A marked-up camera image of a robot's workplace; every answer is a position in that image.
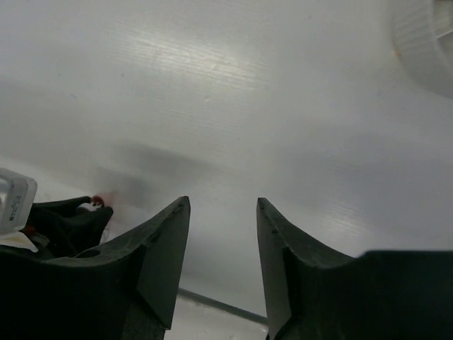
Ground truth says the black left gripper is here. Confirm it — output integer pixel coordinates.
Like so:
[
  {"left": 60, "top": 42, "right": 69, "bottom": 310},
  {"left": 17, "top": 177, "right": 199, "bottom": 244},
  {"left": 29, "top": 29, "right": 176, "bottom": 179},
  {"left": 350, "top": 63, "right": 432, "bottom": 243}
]
[{"left": 22, "top": 196, "right": 113, "bottom": 259}]

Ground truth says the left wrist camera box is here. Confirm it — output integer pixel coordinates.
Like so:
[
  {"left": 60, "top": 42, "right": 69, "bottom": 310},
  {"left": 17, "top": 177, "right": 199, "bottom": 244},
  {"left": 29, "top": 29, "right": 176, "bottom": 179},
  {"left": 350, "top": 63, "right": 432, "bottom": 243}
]
[{"left": 1, "top": 168, "right": 38, "bottom": 253}]

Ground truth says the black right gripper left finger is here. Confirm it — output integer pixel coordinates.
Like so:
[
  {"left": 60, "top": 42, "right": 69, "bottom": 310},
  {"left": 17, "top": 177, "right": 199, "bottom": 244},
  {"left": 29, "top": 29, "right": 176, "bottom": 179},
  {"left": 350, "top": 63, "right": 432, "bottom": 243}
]
[{"left": 1, "top": 196, "right": 190, "bottom": 339}]

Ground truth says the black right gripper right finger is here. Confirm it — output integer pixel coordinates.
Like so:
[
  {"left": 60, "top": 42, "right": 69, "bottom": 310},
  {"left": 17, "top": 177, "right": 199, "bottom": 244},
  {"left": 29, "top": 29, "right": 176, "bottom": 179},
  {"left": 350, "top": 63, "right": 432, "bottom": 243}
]
[{"left": 256, "top": 198, "right": 452, "bottom": 339}]

